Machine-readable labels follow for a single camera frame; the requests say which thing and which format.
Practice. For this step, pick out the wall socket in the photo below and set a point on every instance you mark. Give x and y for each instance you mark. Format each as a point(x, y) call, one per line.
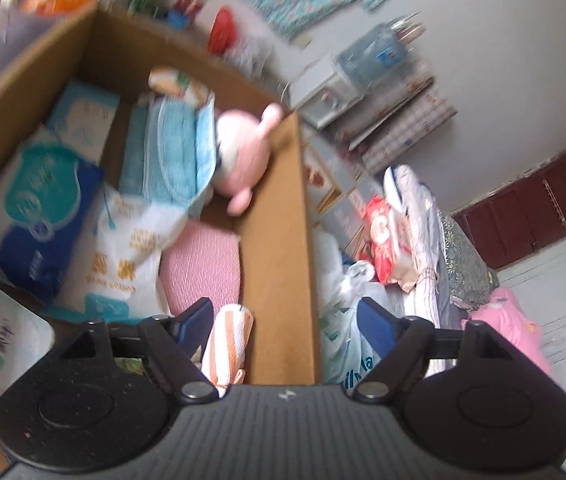
point(302, 42)

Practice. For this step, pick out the grey floral pillow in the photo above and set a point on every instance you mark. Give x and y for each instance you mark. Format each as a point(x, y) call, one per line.
point(468, 265)

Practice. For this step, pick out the pink bottle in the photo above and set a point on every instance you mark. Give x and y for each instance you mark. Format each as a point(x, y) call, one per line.
point(414, 31)

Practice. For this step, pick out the pink plush toy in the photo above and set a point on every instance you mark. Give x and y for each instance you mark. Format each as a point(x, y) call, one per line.
point(243, 160)

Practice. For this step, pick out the white teal packet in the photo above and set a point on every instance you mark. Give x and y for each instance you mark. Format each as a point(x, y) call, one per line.
point(123, 260)

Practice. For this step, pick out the white hook rack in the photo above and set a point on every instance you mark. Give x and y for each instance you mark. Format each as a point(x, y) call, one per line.
point(553, 205)

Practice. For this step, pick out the green floral scrunchie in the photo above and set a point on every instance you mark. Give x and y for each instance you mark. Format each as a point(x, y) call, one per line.
point(130, 366)

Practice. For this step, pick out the red label jar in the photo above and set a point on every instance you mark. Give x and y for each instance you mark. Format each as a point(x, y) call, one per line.
point(188, 5)

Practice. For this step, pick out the white stitched quilt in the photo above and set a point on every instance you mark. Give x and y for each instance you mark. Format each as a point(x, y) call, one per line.
point(423, 240)

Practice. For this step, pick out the light blue checked towel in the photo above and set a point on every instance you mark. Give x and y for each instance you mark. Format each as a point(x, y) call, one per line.
point(178, 160)

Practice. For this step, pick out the red printed packet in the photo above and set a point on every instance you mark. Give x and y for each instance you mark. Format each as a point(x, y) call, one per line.
point(385, 240)

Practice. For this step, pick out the teal towel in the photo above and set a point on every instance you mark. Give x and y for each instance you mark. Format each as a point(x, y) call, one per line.
point(135, 160)

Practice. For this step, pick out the orange striped towel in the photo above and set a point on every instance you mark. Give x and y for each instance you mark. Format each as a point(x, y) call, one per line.
point(228, 340)

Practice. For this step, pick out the orange plastic bag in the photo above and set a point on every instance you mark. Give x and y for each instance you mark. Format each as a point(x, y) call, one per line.
point(58, 2)

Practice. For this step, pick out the white water dispenser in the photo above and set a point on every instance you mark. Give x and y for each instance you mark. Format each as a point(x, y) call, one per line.
point(323, 95)

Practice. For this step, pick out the clear plastic bag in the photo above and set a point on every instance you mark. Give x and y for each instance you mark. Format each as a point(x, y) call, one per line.
point(250, 57)

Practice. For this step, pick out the blue water jug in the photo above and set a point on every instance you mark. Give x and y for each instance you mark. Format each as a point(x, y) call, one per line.
point(373, 55)

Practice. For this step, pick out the red plastic bag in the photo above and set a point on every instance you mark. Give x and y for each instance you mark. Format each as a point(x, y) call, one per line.
point(223, 30)

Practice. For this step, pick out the dark red door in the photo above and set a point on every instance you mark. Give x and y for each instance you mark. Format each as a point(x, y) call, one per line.
point(538, 210)

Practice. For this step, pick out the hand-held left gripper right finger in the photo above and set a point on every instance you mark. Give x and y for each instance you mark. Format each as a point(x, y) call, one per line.
point(375, 325)

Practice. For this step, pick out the white plastic bag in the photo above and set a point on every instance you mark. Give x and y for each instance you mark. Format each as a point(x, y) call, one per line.
point(343, 350)

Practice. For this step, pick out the white wet wipes pack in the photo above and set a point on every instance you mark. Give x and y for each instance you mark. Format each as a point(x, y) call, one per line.
point(3, 340)

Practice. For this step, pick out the pink knit cloth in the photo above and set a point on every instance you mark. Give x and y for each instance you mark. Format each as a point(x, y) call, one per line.
point(198, 265)

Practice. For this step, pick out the blue white tissue box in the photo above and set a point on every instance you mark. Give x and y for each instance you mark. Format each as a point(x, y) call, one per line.
point(83, 120)

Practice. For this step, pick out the plaid rolled mat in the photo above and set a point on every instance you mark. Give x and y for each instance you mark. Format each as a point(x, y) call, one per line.
point(413, 135)

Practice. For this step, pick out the brown cardboard box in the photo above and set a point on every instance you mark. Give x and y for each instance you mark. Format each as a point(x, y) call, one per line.
point(273, 260)

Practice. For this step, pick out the clear jar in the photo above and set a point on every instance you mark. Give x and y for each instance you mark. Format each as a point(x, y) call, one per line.
point(399, 26)

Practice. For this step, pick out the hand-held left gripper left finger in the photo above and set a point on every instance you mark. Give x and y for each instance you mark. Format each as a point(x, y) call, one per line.
point(195, 325)

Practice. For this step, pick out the blue teal wipes pack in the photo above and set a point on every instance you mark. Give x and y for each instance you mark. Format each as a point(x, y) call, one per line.
point(38, 220)

